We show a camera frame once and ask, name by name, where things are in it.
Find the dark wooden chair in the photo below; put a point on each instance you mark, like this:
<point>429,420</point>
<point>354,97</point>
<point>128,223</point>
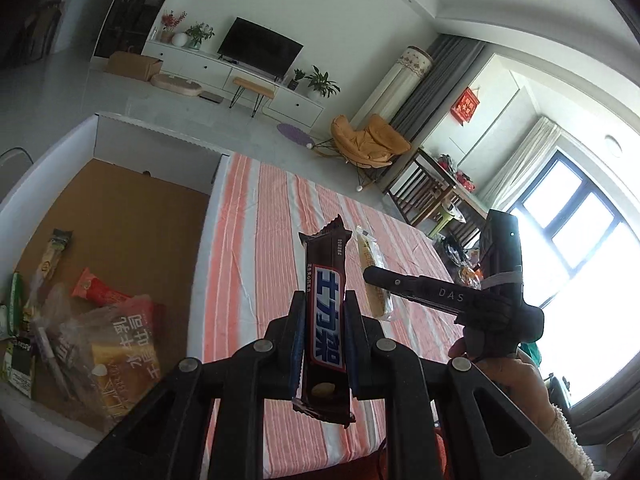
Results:
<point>415,190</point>

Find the person's right hand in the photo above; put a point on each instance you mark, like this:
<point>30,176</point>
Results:
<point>520,385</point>

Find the grey floor scale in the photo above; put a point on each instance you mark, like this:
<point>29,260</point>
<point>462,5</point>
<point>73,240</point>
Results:
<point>211,98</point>

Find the small potted plant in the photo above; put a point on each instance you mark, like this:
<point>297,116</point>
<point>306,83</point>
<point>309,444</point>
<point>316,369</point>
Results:
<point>295,80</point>

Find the brown chocolate bar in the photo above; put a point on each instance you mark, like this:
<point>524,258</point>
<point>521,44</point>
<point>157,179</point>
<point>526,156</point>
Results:
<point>327,310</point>

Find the orange striped tablecloth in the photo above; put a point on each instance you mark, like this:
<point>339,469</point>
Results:
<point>260,240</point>

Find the brown cardboard box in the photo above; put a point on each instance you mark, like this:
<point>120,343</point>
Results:
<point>132,66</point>

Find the white curtain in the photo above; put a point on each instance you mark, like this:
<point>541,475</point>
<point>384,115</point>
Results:
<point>525,160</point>

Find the green cloth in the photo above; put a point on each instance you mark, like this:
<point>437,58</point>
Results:
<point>535,354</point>

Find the wooden side table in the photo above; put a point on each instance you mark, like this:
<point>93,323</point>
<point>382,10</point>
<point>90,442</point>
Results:
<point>467,205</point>

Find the red wall hanging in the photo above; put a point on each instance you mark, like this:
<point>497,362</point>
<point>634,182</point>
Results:
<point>465,106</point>

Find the red snack packet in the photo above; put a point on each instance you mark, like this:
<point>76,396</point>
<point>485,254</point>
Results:
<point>95,287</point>

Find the long yellow snack packet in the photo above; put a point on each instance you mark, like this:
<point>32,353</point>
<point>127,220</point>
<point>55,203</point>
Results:
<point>372,275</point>

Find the dark green snack packet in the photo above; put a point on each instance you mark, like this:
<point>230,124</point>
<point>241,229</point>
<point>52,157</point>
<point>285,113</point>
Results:
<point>17,370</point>

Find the wooden stool with metal legs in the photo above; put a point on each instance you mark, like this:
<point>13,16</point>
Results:
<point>252,87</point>

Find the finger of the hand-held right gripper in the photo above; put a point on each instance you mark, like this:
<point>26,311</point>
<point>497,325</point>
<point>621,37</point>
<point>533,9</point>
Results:
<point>400,282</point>

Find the green plant in white vase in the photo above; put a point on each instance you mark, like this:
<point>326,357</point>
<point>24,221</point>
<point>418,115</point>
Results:
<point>199,35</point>

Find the person's right forearm white sleeve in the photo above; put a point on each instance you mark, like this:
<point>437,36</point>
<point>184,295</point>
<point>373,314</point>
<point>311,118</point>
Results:
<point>565,445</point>

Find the white cardboard box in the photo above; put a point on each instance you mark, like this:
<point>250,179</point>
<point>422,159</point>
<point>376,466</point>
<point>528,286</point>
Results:
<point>125,220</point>

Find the red flower arrangement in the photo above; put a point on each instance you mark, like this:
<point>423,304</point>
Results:
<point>170,22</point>

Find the flat screen television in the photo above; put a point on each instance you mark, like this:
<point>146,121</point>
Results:
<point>260,47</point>

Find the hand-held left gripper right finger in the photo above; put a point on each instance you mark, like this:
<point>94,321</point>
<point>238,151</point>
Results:
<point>352,345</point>

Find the dark display cabinet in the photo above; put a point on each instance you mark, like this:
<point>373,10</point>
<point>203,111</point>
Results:
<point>140,5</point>

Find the grey curtain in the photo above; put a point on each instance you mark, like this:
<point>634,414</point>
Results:
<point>440,85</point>

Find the white television cabinet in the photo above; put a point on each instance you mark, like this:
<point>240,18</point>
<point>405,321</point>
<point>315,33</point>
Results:
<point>210,67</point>

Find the purple round mat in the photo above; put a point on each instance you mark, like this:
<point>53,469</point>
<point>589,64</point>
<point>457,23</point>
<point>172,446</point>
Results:
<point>294,133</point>

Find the black snack packet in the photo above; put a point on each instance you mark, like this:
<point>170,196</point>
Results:
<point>50,360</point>

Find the large potted green plant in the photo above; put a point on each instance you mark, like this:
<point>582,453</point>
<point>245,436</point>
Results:
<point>322,82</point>

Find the cluster of jars and snacks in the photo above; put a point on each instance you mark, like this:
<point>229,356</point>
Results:
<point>460,255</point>

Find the bagged toast loaf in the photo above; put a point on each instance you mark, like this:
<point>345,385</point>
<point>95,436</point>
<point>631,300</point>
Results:
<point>125,360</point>

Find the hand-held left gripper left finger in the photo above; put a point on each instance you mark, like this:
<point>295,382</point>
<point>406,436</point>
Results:
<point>295,340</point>

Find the black framed window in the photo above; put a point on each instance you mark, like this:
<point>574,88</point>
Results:
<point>585,260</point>

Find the beige round pet bed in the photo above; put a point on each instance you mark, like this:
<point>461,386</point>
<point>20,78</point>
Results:
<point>175,85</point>

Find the yellow stick packet dark tip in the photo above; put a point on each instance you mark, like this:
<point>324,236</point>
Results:
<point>50,260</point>

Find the orange lounge chair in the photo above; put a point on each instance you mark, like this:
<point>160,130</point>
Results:
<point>370,145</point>

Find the standing air conditioner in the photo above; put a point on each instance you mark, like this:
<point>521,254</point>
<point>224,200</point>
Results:
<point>400,82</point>

